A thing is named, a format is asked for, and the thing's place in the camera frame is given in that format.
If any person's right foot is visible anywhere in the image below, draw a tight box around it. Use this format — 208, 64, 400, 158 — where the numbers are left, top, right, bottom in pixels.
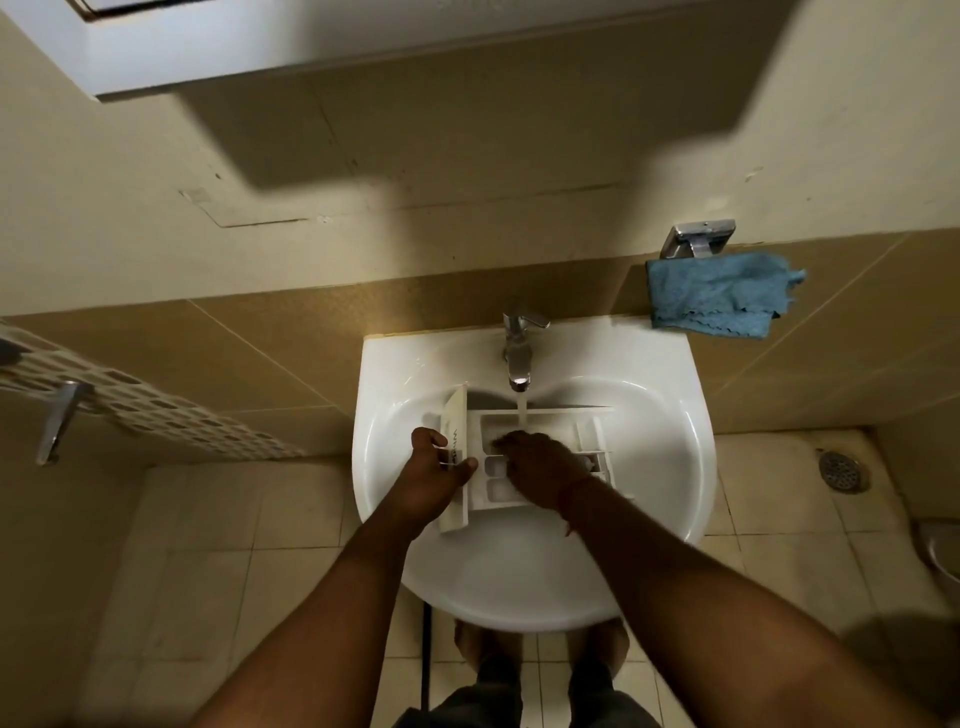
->
568, 619, 629, 678

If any person's right hand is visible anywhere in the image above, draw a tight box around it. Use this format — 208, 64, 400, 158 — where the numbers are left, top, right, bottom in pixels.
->
491, 431, 595, 513

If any person's left forearm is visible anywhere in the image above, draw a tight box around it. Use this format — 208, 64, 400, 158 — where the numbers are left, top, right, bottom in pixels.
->
191, 509, 421, 728

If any white ceramic sink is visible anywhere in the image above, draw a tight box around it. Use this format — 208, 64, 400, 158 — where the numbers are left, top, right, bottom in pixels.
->
352, 314, 718, 634

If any white mirror cabinet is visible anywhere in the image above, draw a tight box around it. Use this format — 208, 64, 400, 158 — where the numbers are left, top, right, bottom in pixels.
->
0, 0, 703, 100

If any person's foot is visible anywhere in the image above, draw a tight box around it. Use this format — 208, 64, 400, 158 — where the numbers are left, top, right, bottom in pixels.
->
454, 620, 498, 670
568, 619, 629, 678

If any person's right forearm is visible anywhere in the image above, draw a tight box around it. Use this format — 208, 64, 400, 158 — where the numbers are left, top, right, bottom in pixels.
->
563, 476, 928, 728

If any chrome sink faucet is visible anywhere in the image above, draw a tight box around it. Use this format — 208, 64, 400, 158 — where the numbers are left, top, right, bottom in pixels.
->
501, 303, 552, 394

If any chrome wall hook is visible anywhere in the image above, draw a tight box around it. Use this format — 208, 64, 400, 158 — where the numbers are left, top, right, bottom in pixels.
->
659, 218, 738, 261

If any person's left foot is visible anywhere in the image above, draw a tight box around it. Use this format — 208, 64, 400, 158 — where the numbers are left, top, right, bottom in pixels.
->
454, 620, 498, 670

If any person's left hand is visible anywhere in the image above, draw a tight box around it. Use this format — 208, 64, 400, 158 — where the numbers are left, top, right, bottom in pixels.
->
383, 427, 479, 532

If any blue cloth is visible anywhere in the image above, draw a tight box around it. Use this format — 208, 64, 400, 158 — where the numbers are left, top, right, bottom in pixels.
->
645, 251, 808, 340

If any red thread wristband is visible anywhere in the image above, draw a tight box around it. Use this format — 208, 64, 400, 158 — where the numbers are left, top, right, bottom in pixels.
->
558, 474, 595, 538

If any steel dustbin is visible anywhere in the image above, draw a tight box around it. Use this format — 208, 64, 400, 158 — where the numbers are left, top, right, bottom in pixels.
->
916, 517, 960, 588

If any round steel floor drain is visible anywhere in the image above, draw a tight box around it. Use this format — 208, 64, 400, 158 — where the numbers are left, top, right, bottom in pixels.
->
817, 448, 872, 496

